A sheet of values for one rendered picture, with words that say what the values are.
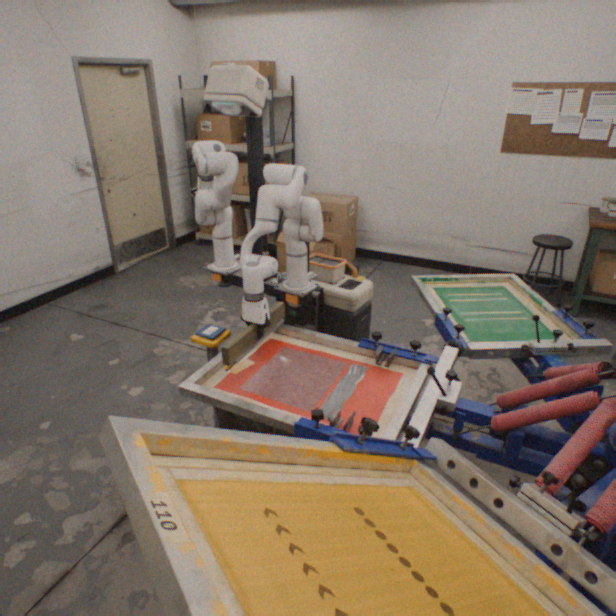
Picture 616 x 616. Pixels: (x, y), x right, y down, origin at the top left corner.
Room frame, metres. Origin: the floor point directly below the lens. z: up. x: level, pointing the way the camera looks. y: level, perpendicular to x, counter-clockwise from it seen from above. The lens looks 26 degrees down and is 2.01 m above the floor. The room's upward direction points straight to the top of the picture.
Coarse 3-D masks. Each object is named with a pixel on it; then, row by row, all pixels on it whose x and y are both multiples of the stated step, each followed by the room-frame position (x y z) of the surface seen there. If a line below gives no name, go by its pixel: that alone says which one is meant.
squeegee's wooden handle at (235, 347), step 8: (280, 304) 1.75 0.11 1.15; (272, 312) 1.68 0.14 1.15; (280, 312) 1.74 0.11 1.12; (272, 320) 1.68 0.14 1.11; (248, 328) 1.55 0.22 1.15; (256, 328) 1.57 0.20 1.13; (264, 328) 1.62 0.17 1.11; (240, 336) 1.49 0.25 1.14; (248, 336) 1.52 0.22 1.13; (256, 336) 1.57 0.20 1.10; (232, 344) 1.44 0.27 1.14; (240, 344) 1.48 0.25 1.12; (248, 344) 1.52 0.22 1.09; (224, 352) 1.42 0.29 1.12; (232, 352) 1.43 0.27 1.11; (240, 352) 1.47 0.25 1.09; (224, 360) 1.42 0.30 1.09; (232, 360) 1.43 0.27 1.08
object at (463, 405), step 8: (464, 400) 1.25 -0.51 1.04; (456, 408) 1.22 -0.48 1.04; (464, 408) 1.21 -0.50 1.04; (472, 408) 1.21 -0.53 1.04; (480, 408) 1.21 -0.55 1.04; (488, 408) 1.21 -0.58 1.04; (448, 416) 1.23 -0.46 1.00; (472, 416) 1.19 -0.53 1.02; (480, 416) 1.18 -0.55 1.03; (488, 416) 1.17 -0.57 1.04; (480, 424) 1.18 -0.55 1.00; (488, 424) 1.17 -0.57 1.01
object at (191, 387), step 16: (304, 336) 1.79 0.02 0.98; (320, 336) 1.76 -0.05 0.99; (352, 352) 1.68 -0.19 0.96; (368, 352) 1.65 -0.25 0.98; (208, 368) 1.51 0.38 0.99; (416, 368) 1.56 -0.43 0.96; (192, 384) 1.41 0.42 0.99; (416, 384) 1.41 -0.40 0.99; (208, 400) 1.34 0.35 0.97; (224, 400) 1.32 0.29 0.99; (240, 400) 1.32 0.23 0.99; (416, 400) 1.36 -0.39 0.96; (256, 416) 1.25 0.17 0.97; (272, 416) 1.23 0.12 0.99; (288, 416) 1.23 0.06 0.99; (400, 416) 1.23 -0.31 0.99; (400, 432) 1.18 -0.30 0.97
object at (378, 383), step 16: (256, 352) 1.69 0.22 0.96; (272, 352) 1.69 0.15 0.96; (288, 352) 1.69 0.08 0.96; (304, 352) 1.69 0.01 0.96; (320, 352) 1.69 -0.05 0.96; (272, 368) 1.57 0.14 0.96; (288, 368) 1.57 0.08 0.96; (304, 368) 1.57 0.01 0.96; (320, 368) 1.57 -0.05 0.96; (336, 368) 1.57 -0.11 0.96; (336, 384) 1.46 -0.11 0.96; (368, 384) 1.46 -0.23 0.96; (384, 384) 1.46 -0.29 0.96; (384, 400) 1.36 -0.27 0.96
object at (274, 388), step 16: (256, 368) 1.57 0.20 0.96; (224, 384) 1.46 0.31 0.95; (240, 384) 1.46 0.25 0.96; (256, 384) 1.46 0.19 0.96; (272, 384) 1.46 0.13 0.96; (288, 384) 1.46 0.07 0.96; (304, 384) 1.46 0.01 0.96; (320, 384) 1.46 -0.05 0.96; (256, 400) 1.36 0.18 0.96; (272, 400) 1.36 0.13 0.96; (288, 400) 1.36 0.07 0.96; (304, 400) 1.36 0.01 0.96; (320, 400) 1.36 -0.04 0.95; (352, 400) 1.36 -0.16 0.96; (368, 400) 1.36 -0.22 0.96; (304, 416) 1.27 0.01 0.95; (368, 416) 1.27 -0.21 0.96; (352, 432) 1.19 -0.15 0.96
